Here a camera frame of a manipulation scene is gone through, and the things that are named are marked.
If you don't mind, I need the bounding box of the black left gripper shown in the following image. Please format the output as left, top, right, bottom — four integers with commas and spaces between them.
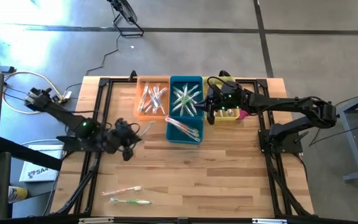
106, 117, 143, 162

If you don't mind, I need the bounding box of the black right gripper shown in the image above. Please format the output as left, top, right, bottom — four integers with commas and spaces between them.
194, 83, 249, 126

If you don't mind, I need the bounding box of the pink toothbrush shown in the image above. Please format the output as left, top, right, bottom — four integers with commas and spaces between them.
178, 121, 202, 138

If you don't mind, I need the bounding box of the red toothbrush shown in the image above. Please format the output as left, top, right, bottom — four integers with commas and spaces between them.
165, 116, 200, 137
101, 185, 143, 197

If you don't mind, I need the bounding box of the orange toothbrush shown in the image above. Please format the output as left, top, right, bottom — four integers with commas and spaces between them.
172, 123, 202, 141

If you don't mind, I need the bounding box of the orange plastic bin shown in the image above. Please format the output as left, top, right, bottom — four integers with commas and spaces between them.
134, 75, 171, 121

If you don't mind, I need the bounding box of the yellow plastic bin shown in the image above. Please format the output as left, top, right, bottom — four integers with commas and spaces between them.
202, 76, 241, 121

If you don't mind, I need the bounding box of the small teal plastic bin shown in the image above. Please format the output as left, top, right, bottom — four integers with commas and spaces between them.
165, 115, 204, 144

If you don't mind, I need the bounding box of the large teal plastic bin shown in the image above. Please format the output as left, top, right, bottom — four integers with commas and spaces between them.
168, 75, 205, 119

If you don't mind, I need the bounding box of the magenta cloth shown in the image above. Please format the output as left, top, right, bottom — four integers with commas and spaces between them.
237, 108, 250, 121

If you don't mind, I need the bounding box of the white printed box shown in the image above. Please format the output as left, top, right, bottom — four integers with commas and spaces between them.
19, 144, 64, 183

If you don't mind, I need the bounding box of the black beam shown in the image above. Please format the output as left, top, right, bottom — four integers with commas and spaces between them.
0, 136, 64, 171

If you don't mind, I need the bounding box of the black floor fan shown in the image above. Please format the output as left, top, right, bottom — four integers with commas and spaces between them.
106, 0, 145, 37

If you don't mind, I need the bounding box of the yellow can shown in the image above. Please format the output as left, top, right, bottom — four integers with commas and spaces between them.
7, 185, 29, 203

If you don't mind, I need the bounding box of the blue-grey metal table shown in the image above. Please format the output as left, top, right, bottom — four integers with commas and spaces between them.
333, 85, 358, 183

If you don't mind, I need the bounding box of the silver bracket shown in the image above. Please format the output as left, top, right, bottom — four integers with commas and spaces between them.
78, 217, 114, 224
252, 218, 288, 224

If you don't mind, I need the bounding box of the black floor cable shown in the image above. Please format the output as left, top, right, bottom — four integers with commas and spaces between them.
62, 34, 121, 94

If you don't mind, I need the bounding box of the yellow cable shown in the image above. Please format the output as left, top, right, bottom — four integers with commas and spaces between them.
1, 70, 67, 114

